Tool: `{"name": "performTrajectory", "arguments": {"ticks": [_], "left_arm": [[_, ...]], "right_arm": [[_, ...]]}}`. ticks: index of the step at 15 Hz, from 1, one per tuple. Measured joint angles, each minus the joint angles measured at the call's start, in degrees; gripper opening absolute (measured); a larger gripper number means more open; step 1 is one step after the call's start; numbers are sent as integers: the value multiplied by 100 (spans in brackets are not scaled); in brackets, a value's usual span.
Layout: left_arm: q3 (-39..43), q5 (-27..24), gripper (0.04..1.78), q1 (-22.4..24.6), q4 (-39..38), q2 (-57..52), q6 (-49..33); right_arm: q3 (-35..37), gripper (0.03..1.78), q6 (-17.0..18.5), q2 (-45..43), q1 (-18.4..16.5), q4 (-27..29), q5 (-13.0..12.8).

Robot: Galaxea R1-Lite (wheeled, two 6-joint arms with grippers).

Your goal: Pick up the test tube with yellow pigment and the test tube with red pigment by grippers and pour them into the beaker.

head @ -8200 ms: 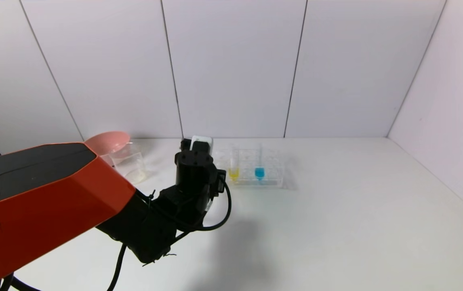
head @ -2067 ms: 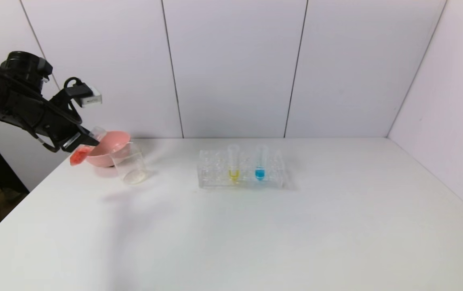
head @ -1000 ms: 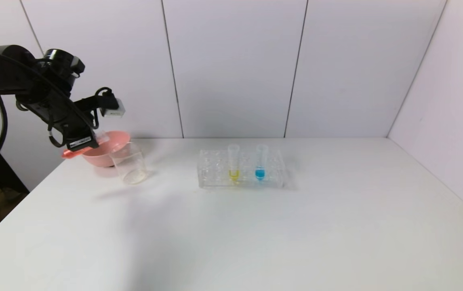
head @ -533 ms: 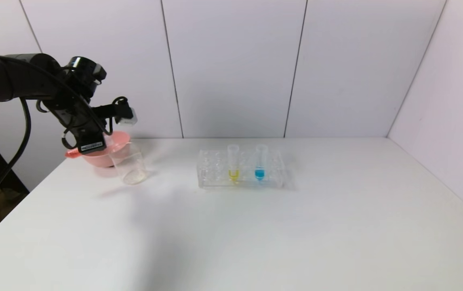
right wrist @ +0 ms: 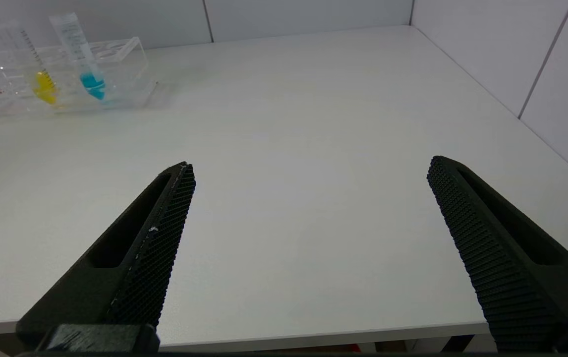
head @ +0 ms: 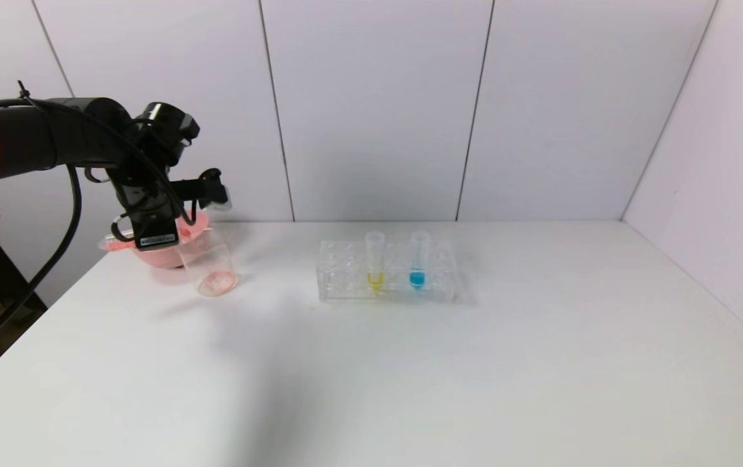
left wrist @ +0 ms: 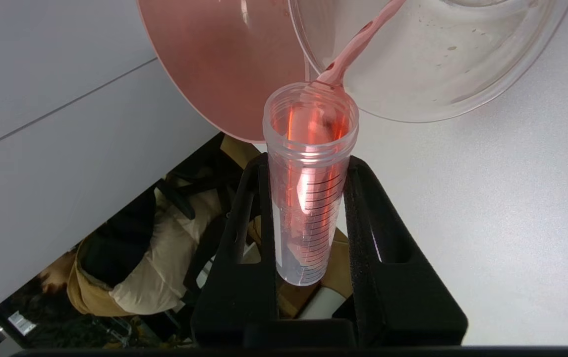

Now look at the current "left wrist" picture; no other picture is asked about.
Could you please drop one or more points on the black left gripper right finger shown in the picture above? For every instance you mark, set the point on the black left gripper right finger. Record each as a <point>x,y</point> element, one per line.
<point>398,297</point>

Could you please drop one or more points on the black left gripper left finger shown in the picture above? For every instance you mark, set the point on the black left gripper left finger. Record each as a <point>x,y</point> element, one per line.
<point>244,277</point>

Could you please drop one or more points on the test tube with red pigment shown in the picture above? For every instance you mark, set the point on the test tube with red pigment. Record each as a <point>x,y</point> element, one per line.
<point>309,198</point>

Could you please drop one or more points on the clear glass beaker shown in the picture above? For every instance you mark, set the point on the clear glass beaker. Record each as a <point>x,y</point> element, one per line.
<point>427,64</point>

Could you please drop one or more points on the brown cardboard box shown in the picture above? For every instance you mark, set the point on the brown cardboard box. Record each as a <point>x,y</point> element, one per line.
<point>337,277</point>

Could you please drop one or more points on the pink plastic bowl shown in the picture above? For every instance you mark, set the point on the pink plastic bowl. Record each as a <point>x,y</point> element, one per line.
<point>224,64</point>

